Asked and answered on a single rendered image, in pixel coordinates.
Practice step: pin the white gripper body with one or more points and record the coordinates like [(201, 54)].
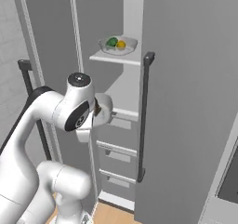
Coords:
[(85, 134)]

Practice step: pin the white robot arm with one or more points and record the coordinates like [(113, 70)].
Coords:
[(18, 159)]

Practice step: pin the brown steak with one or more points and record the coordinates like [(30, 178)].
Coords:
[(96, 108)]

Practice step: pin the white fridge rack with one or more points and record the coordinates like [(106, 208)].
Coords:
[(119, 176), (119, 148)]

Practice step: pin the green broccoli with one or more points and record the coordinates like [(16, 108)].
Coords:
[(111, 42)]

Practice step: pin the yellow lemon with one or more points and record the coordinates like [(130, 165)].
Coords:
[(121, 44)]

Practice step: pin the grey freezer door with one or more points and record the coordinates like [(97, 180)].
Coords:
[(55, 42)]

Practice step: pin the clear vegetable container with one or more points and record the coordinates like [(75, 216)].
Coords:
[(131, 42)]

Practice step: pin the white fridge shelf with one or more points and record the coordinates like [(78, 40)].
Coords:
[(127, 113), (124, 59)]

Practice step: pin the grey fridge body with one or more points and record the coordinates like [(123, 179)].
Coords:
[(130, 85)]

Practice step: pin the grey fridge door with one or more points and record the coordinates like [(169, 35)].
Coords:
[(186, 94)]

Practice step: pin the grey oven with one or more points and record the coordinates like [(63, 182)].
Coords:
[(224, 184)]

